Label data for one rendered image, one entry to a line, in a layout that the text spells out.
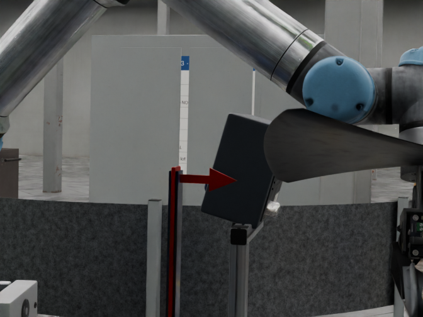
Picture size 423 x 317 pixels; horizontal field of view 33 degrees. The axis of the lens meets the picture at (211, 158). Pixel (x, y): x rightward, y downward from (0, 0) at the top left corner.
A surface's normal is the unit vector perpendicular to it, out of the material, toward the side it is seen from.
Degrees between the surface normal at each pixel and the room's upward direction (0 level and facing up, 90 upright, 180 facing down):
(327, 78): 90
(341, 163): 162
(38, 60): 123
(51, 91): 90
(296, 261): 90
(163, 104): 90
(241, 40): 112
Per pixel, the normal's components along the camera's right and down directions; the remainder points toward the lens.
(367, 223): 0.55, 0.06
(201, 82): -0.24, 0.04
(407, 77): -0.23, -0.54
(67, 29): 0.33, 0.60
